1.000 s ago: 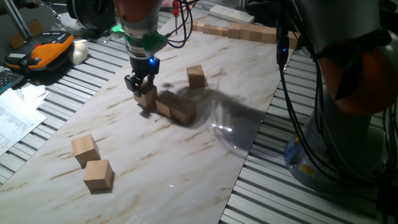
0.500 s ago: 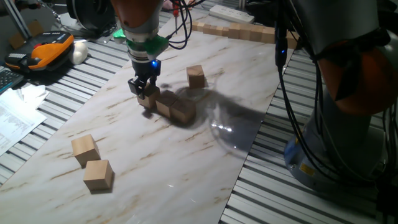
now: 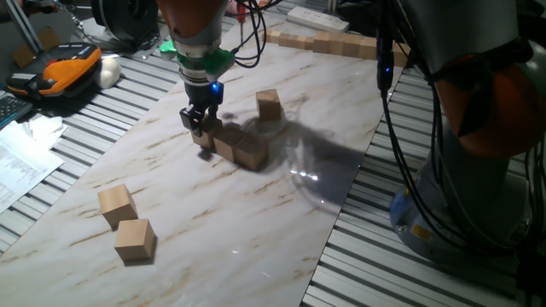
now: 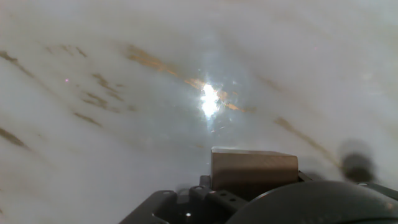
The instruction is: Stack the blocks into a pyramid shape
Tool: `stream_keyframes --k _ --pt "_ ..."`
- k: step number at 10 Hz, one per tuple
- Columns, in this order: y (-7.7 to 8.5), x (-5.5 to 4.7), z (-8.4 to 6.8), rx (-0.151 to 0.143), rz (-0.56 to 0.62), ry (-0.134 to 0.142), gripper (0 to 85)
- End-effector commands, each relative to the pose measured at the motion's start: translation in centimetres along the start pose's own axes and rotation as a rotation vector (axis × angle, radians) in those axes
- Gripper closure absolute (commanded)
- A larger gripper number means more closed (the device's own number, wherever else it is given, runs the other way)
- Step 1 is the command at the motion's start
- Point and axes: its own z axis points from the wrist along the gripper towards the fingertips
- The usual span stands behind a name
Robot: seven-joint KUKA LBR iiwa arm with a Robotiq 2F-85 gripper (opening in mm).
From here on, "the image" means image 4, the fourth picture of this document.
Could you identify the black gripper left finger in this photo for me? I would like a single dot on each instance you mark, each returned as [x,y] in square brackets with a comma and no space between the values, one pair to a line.
[205,203]

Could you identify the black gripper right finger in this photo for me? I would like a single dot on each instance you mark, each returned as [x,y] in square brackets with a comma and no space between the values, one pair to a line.
[303,177]

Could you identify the large wooden cube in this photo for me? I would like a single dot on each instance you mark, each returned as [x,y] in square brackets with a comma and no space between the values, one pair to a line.
[253,171]

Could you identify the marble pattern board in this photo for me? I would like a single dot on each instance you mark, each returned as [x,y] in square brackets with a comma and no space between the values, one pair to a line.
[93,140]

